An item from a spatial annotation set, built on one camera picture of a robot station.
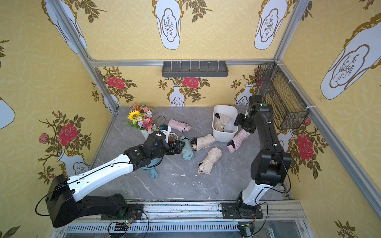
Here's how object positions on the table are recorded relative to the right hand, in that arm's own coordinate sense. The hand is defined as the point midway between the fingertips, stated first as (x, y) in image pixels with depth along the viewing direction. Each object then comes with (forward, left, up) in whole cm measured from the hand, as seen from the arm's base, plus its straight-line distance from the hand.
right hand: (245, 126), depth 85 cm
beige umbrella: (+14, +12, -12) cm, 22 cm away
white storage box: (+10, +5, -17) cm, 20 cm away
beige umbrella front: (-19, +22, -14) cm, 32 cm away
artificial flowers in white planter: (+5, +62, +1) cm, 63 cm away
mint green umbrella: (-11, +33, -13) cm, 37 cm away
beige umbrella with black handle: (-3, +24, -14) cm, 28 cm away
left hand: (-12, +39, 0) cm, 41 cm away
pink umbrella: (-3, +3, -13) cm, 14 cm away
